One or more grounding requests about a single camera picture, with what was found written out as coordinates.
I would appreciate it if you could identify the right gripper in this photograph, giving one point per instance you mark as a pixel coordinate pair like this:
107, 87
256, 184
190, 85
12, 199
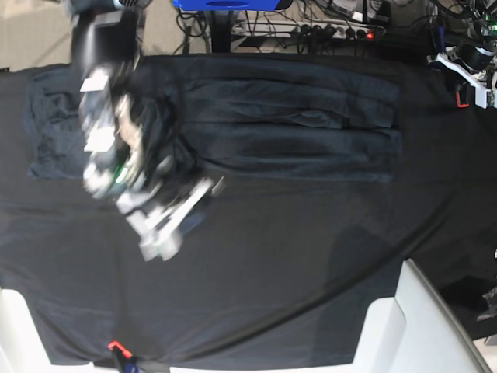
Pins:
135, 159

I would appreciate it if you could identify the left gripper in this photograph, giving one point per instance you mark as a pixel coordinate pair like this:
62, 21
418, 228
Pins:
475, 65

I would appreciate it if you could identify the dark grey T-shirt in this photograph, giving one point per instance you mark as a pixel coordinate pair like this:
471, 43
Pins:
259, 128

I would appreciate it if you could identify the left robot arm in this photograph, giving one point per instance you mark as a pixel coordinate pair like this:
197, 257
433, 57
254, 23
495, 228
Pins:
478, 19

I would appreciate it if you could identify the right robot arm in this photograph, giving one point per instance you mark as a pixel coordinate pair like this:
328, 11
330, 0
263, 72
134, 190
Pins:
111, 35

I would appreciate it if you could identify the red and black clamp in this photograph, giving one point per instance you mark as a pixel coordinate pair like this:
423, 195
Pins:
461, 95

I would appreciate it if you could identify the blue plastic box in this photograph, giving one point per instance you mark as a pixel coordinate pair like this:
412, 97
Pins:
225, 5

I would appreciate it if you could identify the black metal table leg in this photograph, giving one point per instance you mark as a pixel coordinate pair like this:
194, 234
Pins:
221, 24

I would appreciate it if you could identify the white power strip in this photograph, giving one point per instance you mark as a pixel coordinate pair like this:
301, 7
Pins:
339, 30

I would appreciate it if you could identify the black table cloth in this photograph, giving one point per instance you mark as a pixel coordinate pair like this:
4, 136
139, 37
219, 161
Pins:
278, 273

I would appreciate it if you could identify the red clamp at front edge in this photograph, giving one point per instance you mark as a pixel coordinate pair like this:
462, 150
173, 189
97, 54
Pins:
119, 349

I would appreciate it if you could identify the blue clamp post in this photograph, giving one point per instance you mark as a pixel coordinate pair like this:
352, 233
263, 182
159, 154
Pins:
439, 38

